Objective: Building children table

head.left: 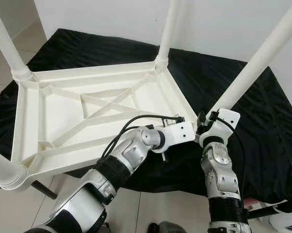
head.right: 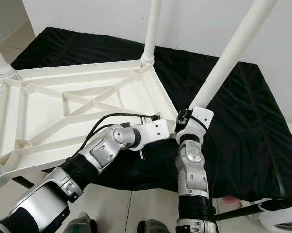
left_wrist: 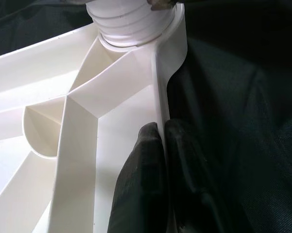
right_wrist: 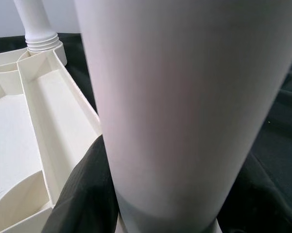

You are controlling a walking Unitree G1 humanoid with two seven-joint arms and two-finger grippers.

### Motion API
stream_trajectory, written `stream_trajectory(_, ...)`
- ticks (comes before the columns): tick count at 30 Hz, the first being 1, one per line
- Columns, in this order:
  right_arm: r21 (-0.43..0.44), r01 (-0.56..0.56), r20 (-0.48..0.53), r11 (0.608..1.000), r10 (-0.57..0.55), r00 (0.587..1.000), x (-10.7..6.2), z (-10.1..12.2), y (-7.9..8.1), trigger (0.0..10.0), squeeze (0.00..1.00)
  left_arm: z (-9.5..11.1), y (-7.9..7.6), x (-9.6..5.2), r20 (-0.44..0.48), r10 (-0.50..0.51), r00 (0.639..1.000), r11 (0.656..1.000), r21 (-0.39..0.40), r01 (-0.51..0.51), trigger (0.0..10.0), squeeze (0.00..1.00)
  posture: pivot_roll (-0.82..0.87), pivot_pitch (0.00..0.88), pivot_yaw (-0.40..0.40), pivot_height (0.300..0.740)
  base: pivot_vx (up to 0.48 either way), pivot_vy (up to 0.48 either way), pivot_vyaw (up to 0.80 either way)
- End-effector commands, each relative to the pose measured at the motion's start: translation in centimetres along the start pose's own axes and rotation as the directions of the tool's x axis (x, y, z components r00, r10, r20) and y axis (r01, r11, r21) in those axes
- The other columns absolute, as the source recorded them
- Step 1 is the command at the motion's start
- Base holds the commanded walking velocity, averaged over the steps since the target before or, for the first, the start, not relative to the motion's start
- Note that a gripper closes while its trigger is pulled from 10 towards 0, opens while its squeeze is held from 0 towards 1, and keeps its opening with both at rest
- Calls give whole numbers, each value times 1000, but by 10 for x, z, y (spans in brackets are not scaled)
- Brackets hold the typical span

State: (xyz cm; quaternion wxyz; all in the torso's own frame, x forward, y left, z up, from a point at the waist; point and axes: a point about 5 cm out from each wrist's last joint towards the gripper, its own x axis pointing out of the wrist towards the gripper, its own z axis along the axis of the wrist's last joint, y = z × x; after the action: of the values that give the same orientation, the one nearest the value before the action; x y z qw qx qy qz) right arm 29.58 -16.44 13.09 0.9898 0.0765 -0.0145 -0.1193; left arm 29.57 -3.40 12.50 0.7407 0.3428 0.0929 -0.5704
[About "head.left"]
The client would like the grey robot right leg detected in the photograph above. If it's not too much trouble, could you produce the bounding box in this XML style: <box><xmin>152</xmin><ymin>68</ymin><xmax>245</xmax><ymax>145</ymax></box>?
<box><xmin>148</xmin><ymin>221</ymin><xmax>188</xmax><ymax>233</ymax></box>

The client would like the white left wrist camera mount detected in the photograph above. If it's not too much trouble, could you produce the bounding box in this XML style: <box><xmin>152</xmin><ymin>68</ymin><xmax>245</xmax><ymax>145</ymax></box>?
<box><xmin>160</xmin><ymin>121</ymin><xmax>196</xmax><ymax>146</ymax></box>

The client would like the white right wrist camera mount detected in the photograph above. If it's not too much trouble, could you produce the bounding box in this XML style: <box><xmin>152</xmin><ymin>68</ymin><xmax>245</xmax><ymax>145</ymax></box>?
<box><xmin>199</xmin><ymin>108</ymin><xmax>241</xmax><ymax>146</ymax></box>

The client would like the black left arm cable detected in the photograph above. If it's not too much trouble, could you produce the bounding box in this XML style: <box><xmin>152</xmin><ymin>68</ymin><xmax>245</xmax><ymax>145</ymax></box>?
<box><xmin>101</xmin><ymin>114</ymin><xmax>185</xmax><ymax>161</ymax></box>

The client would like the black table cloth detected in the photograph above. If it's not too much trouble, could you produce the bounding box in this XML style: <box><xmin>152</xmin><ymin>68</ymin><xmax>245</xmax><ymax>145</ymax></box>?
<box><xmin>0</xmin><ymin>28</ymin><xmax>292</xmax><ymax>202</ymax></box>

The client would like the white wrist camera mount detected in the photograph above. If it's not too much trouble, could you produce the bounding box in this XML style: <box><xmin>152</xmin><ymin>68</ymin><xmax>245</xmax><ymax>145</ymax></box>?
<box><xmin>160</xmin><ymin>121</ymin><xmax>196</xmax><ymax>146</ymax></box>
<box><xmin>199</xmin><ymin>108</ymin><xmax>241</xmax><ymax>146</ymax></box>

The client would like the white plastic children table top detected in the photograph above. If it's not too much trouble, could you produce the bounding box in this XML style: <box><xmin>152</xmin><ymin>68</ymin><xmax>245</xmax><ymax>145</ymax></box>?
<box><xmin>0</xmin><ymin>61</ymin><xmax>200</xmax><ymax>191</ymax></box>

